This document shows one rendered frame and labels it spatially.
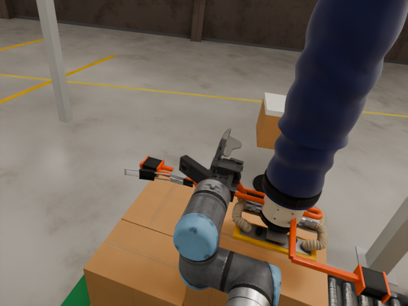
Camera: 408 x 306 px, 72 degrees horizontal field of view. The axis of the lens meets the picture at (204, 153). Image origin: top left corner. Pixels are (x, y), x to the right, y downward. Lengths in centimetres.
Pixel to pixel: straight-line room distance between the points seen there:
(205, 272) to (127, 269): 115
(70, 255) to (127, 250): 82
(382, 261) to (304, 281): 157
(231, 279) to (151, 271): 115
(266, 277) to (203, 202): 20
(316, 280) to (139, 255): 99
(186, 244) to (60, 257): 207
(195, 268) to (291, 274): 81
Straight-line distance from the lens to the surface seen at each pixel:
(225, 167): 73
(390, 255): 288
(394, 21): 89
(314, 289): 142
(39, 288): 250
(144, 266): 179
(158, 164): 129
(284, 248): 124
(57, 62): 395
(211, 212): 60
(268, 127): 266
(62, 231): 277
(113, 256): 185
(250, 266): 67
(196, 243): 59
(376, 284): 113
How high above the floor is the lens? 205
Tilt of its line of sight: 34 degrees down
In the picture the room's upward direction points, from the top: 8 degrees clockwise
